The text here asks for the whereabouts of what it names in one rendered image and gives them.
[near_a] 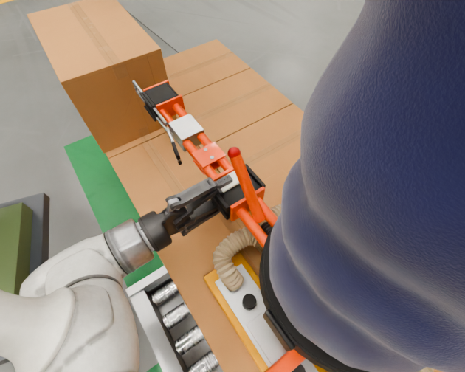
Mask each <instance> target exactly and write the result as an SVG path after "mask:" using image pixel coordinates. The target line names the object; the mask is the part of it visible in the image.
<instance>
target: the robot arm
mask: <svg viewBox="0 0 465 372"><path fill-rule="evenodd" d="M238 184H240V183H239V181H238V178H237V176H236V174H235V171H233V172H232V173H229V174H227V175H226V176H224V177H222V178H220V179H219V180H217V181H213V180H212V178H211V177H208V178H206V179H205V180H203V181H201V182H199V183H197V184H195V185H193V186H191V187H189V188H188V189H186V190H183V191H182V192H180V193H178V194H176V195H173V196H169V197H167V198H166V199H165V201H166V202H167V203H168V206H167V207H166V208H165V209H164V210H163V211H162V212H160V213H159V214H156V212H155V211H151V212H149V213H147V214H145V215H143V216H142V217H140V218H139V219H138V222H137V223H136V222H135V221H134V220H133V219H129V220H127V221H125V222H123V223H122V224H119V225H118V226H116V227H114V228H112V229H110V230H107V232H105V233H103V234H101V235H98V236H95V237H92V238H87V239H85V240H83V241H80V242H78V243H76V244H74V245H72V246H70V247H68V248H67V249H65V250H63V251H62V252H59V253H58V254H57V255H55V256H53V257H51V258H50V259H49V260H47V261H46V262H44V263H43V264H41V265H40V266H39V267H38V268H37V269H36V270H35V271H33V272H32V273H31V274H30V275H29V276H28V277H27V278H26V279H25V281H24V282H23V283H22V285H21V288H20V292H19V295H16V294H11V293H9V292H5V291H3V290H0V357H4V358H6V359H8V360H10V361H11V362H12V363H13V366H14V368H15V372H139V367H140V344H139V337H138V333H137V327H136V323H135V320H134V316H133V312H132V310H131V307H130V304H129V302H128V299H127V297H126V296H125V295H124V292H123V278H124V277H125V276H126V275H128V274H130V273H132V272H134V271H135V270H136V269H138V268H140V267H141V266H143V265H144V264H146V263H147V262H149V261H151V260H153V259H154V254H153V251H154V250H155V251H157V252H158V251H160V250H161V249H164V248H165V247H167V246H168V245H170V244H171V243H172V239H171V236H172V235H174V234H177V233H181V234H182V236H186V235H187V234H188V233H189V232H190V231H191V230H193V229H195V228H197V227H198V226H199V225H201V224H203V223H205V222H206V221H208V220H209V219H211V218H212V217H213V216H216V215H217V214H219V213H220V210H219V209H218V208H217V206H216V205H215V204H214V203H213V201H212V200H209V199H211V198H212V197H214V195H216V194H217V193H220V194H222V193H224V192H226V191H228V190H229V189H231V188H233V187H235V186H236V185H238ZM208 200H209V201H208Z"/></svg>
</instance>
